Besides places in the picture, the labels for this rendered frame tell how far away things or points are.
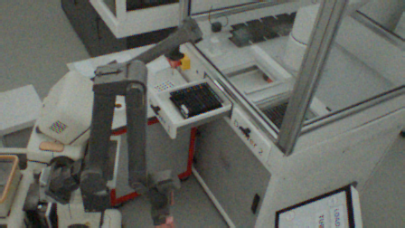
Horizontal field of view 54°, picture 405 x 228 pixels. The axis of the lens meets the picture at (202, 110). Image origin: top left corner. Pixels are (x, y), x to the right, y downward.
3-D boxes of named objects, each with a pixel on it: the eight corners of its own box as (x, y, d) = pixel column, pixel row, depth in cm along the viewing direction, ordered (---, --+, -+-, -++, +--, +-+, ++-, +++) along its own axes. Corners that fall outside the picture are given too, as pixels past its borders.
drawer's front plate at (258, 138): (264, 163, 186) (268, 147, 179) (230, 123, 204) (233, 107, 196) (267, 161, 187) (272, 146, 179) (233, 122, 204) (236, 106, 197)
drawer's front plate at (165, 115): (172, 139, 191) (173, 123, 184) (146, 103, 209) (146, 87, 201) (175, 138, 192) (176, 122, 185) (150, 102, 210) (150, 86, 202)
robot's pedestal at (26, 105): (21, 223, 241) (-13, 135, 190) (7, 187, 258) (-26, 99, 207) (70, 202, 255) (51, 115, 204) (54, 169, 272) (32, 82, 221)
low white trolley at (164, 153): (111, 216, 250) (102, 131, 199) (80, 149, 287) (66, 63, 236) (192, 183, 275) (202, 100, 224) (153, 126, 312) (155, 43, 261)
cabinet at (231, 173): (249, 264, 235) (279, 180, 181) (170, 147, 297) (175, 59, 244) (360, 203, 276) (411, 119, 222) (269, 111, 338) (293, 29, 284)
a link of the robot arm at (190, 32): (194, 13, 149) (207, 36, 151) (192, 15, 162) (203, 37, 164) (90, 72, 149) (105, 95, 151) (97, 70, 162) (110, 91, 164)
